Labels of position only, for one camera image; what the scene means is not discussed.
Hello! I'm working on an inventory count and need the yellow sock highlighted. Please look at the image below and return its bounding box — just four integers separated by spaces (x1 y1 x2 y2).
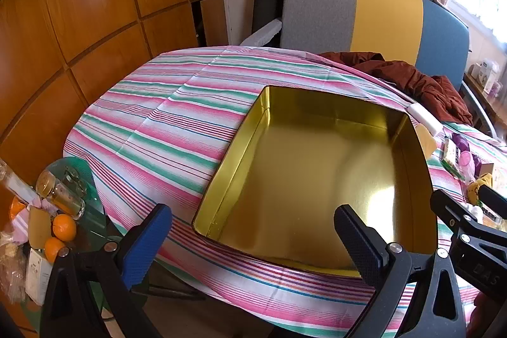
467 174 494 204

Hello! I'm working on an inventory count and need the person's right hand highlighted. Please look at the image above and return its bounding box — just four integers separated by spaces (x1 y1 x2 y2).
467 292 502 338

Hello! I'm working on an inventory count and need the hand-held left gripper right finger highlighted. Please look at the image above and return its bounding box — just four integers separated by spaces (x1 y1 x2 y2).
334 204 472 338

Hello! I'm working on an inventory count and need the wooden desk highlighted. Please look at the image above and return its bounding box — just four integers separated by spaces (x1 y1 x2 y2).
461 73 507 143

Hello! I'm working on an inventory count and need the white carton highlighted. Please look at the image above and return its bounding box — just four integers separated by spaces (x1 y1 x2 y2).
25 248 53 306

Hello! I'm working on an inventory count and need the square metal tin box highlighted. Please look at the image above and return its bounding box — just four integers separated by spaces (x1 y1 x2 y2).
192 85 438 279

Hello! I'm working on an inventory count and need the grey yellow blue armchair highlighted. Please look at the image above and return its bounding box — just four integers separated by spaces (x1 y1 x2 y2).
240 0 500 137

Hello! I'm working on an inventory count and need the orange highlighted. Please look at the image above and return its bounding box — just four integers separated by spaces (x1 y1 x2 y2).
53 214 77 242
9 196 31 222
43 237 67 264

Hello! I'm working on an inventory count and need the pink hair roller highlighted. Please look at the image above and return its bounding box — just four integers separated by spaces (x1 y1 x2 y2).
457 152 476 180

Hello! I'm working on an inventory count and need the green edged cracker packet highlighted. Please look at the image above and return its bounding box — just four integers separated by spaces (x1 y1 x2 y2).
441 138 460 180

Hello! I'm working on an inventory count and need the pink green striped tablecloth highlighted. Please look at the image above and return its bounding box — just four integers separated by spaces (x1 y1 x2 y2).
63 45 507 338

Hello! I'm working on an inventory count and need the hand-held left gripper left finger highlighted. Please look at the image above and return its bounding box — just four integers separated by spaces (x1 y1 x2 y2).
40 203 173 338

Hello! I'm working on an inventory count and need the white medicine box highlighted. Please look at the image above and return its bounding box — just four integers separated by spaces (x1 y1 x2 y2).
473 59 499 89

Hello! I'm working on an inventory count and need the yellow sponge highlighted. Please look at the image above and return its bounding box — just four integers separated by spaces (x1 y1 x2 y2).
414 122 436 156

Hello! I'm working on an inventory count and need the rust brown jacket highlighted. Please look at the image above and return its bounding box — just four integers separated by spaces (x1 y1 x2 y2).
319 51 474 127

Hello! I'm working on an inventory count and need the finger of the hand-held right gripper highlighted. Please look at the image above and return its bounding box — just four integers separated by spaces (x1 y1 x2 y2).
431 189 482 244
480 185 507 222

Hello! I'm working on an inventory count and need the glass jar with amber liquid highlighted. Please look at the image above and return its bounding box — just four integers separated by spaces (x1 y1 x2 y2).
35 169 86 220

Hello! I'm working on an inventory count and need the purple white box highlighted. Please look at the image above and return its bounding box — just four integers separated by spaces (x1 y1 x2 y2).
484 79 504 97

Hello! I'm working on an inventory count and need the clear plastic bottle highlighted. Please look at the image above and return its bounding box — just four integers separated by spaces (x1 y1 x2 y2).
0 159 40 206

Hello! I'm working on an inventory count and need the clear plastic bag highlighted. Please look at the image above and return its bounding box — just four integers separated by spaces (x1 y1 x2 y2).
0 241 28 303

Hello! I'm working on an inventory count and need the tan rectangular block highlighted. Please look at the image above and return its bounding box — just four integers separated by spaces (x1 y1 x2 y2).
29 207 53 248

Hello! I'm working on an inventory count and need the white sponge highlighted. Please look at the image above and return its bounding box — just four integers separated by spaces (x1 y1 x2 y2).
408 104 442 137

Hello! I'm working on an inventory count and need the round green glass side table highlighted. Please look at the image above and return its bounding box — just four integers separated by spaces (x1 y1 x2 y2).
18 156 207 338

